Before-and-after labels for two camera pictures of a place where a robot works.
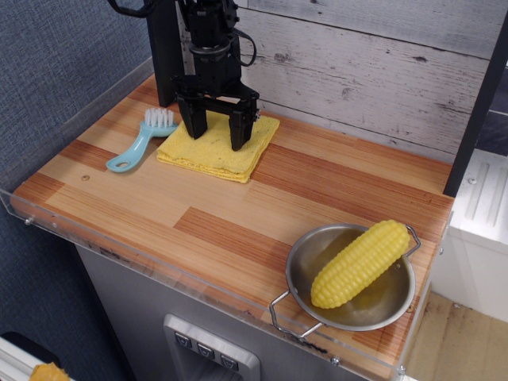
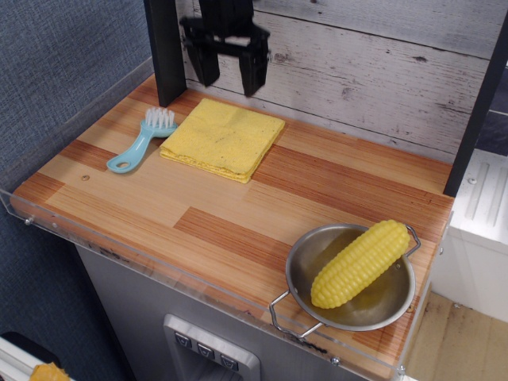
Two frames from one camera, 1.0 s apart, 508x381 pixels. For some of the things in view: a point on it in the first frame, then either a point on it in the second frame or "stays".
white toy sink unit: x=471 y=263 stays
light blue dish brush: x=158 y=123 stays
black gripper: x=216 y=87 to x=228 y=25
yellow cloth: x=213 y=153 stays
